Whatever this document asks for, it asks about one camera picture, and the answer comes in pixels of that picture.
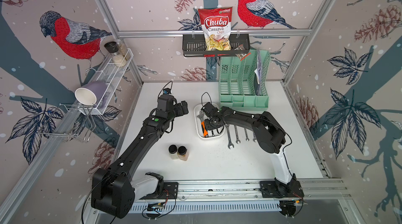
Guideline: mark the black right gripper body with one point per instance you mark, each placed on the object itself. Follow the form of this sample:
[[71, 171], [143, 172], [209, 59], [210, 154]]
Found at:
[[209, 126]]

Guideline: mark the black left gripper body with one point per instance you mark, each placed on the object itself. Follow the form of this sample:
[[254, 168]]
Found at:
[[177, 110]]

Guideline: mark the white plastic storage box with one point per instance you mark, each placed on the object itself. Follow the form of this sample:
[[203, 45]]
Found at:
[[213, 135]]

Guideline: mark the orange handled adjustable wrench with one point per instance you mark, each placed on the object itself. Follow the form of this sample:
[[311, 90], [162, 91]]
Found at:
[[200, 116]]

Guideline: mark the silver ring end wrench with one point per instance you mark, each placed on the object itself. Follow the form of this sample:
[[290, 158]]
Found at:
[[230, 144]]

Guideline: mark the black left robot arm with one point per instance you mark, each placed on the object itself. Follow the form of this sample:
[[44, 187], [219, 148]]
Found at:
[[113, 189]]

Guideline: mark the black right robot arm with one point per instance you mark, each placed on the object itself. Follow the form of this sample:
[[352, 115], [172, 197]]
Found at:
[[270, 137]]

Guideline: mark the black lid orange spice jar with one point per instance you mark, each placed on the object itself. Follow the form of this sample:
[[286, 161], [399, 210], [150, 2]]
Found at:
[[183, 153]]

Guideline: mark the green plastic file organizer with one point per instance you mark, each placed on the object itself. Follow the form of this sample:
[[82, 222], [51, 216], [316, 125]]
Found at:
[[237, 82]]

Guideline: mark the small snack packet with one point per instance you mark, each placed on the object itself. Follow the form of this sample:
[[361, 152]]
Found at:
[[241, 56]]

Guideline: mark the clear glass jar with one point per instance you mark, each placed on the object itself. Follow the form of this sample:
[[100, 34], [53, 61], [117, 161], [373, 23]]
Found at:
[[123, 50]]

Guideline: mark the purple white paper cup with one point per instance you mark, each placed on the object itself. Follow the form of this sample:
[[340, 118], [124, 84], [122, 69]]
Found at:
[[91, 93]]

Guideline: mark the black lid white jar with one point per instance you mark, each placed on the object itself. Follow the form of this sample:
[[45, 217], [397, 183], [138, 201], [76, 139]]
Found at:
[[118, 59]]

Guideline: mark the red Chuba chips bag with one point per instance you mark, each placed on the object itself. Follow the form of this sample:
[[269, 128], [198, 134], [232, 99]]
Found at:
[[216, 26]]

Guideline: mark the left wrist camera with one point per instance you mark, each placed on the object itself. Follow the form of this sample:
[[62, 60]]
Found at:
[[166, 91]]

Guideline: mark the white wire wall shelf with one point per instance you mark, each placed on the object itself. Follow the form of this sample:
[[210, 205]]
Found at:
[[111, 75]]

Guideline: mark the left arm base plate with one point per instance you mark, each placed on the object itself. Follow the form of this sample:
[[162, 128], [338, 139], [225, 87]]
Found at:
[[168, 190]]

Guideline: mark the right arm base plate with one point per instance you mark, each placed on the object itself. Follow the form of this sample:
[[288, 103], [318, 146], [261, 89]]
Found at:
[[276, 189]]

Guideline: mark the chrome wire cup rack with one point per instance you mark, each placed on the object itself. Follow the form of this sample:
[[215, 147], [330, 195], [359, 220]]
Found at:
[[69, 122]]

